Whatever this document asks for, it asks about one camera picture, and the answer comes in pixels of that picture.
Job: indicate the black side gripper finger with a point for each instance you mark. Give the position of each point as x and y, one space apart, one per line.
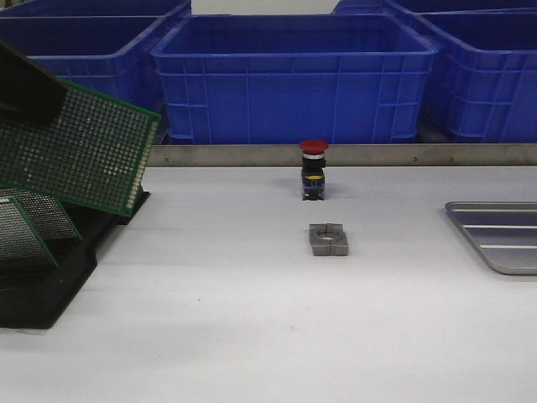
29 93

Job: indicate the green perforated circuit board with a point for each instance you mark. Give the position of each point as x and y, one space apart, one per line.
94 153
21 244
47 215

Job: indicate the black slotted board rack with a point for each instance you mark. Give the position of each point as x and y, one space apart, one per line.
35 297

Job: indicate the silver metal tray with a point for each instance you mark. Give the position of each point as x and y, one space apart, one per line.
502 232

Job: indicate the back left blue crate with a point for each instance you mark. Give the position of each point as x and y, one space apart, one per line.
94 8

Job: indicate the left blue plastic crate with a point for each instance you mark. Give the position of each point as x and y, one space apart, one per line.
110 55

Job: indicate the blue plastic crate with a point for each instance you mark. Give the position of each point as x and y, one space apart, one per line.
346 79
482 86
110 55

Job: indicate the centre blue plastic crate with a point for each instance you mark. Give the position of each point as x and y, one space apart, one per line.
346 79

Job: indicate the red emergency stop button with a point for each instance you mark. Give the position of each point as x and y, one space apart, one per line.
312 171

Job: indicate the back right blue crate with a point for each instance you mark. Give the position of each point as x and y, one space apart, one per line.
430 6

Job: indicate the grey metal clamp block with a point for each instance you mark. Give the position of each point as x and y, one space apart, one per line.
328 239

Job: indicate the right blue plastic crate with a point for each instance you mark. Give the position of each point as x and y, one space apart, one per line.
482 86

